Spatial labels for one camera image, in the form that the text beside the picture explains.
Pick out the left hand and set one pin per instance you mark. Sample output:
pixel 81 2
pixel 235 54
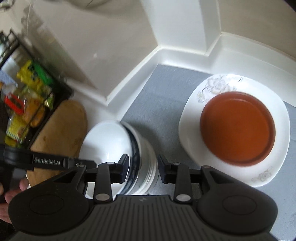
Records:
pixel 23 185

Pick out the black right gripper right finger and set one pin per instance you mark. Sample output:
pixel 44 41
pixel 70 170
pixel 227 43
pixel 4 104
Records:
pixel 177 174

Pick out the wooden cutting board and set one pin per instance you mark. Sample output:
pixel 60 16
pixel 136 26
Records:
pixel 64 132

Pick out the black spice rack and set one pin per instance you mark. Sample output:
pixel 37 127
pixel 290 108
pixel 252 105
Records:
pixel 30 93

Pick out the white bowl blue rim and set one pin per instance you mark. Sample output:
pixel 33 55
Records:
pixel 108 141

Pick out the red-brown round plate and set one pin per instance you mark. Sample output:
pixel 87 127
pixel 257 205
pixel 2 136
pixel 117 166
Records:
pixel 237 128

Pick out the small white floral plate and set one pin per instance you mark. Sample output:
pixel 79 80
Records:
pixel 191 139

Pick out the grey counter mat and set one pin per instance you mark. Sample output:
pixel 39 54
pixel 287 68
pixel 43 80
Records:
pixel 167 113

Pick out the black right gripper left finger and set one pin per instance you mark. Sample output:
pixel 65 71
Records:
pixel 107 174

